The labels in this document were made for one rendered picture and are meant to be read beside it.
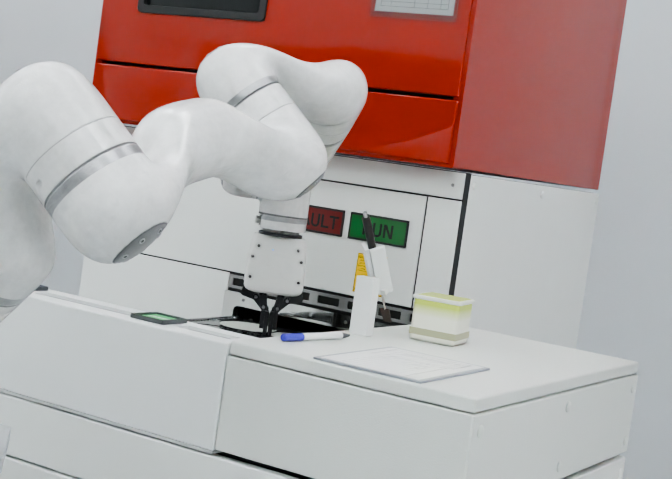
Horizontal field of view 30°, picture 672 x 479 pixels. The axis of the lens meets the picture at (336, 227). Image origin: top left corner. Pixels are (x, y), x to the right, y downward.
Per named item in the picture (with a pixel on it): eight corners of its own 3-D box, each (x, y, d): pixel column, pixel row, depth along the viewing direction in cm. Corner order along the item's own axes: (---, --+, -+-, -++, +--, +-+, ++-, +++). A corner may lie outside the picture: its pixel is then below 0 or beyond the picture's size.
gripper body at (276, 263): (251, 224, 210) (241, 290, 211) (311, 233, 210) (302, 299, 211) (252, 222, 217) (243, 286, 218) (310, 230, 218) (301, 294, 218)
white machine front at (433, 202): (83, 317, 257) (109, 123, 255) (438, 403, 216) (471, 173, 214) (73, 317, 255) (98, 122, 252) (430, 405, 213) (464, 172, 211)
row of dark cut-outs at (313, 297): (230, 286, 236) (231, 273, 236) (437, 330, 214) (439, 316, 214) (228, 286, 236) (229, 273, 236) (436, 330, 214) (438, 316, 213)
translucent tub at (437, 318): (422, 334, 191) (428, 290, 191) (469, 343, 189) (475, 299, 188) (406, 338, 184) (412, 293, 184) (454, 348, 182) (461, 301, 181)
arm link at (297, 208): (257, 213, 209) (311, 220, 211) (267, 134, 208) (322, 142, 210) (250, 209, 217) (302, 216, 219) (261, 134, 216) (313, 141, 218)
